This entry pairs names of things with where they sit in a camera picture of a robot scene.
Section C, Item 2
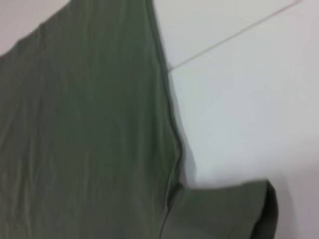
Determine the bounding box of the dark green FREE t-shirt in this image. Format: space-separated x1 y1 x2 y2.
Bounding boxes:
0 0 279 239

